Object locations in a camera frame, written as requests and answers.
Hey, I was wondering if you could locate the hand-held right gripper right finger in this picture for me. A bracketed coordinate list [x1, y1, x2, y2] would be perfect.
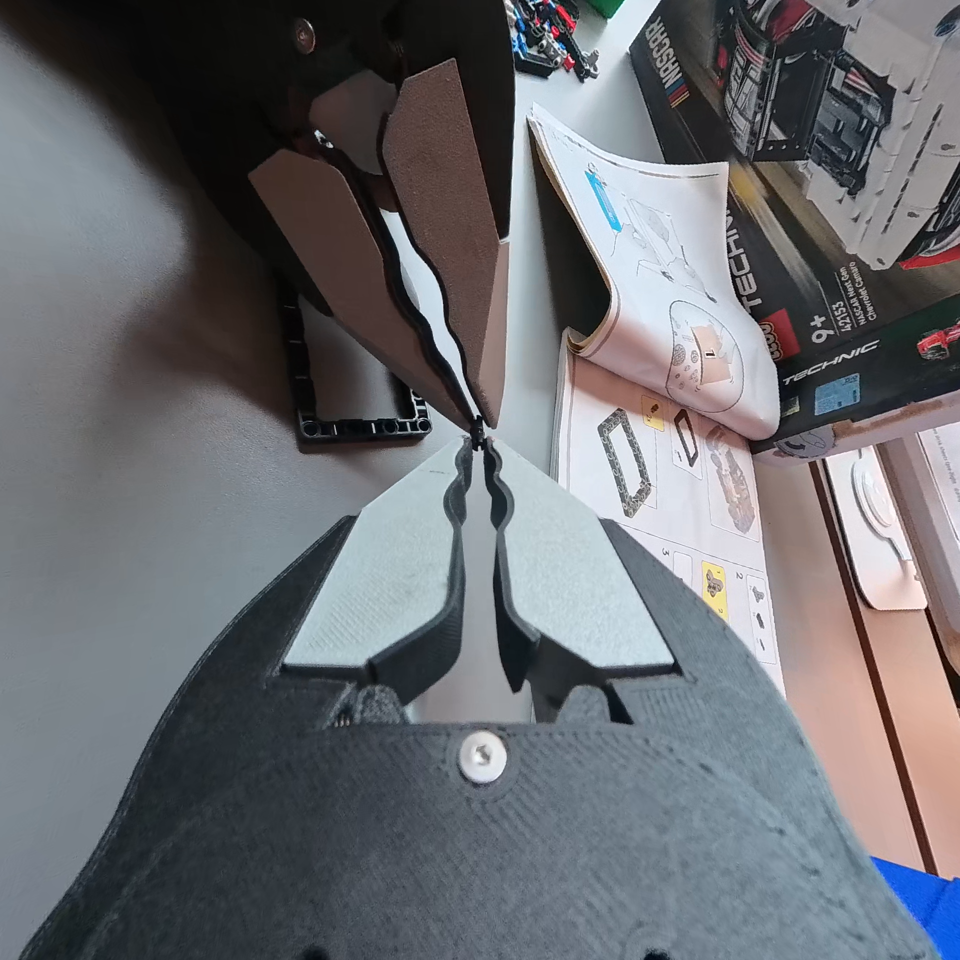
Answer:
[483, 437, 684, 710]

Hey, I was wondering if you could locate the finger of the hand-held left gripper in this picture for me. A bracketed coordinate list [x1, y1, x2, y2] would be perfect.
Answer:
[381, 57, 514, 429]
[247, 148, 481, 430]

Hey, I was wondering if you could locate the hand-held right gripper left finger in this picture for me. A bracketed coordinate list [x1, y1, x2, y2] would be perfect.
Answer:
[279, 435, 475, 705]

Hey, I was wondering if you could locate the black rectangular lego frame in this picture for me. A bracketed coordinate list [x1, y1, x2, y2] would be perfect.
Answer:
[279, 281, 434, 453]

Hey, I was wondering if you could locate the pile of loose lego pieces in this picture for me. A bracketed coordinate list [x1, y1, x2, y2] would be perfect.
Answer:
[504, 0, 603, 82]

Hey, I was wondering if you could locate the lego instruction booklet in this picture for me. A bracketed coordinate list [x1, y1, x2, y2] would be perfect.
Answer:
[527, 101, 789, 699]

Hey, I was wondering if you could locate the black lego set box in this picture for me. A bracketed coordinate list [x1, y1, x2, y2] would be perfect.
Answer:
[628, 0, 960, 466]

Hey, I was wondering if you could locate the white flat device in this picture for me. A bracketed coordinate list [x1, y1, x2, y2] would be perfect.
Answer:
[825, 446, 929, 612]

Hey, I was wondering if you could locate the blue plastic bin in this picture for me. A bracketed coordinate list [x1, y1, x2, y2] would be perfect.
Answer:
[862, 855, 960, 960]

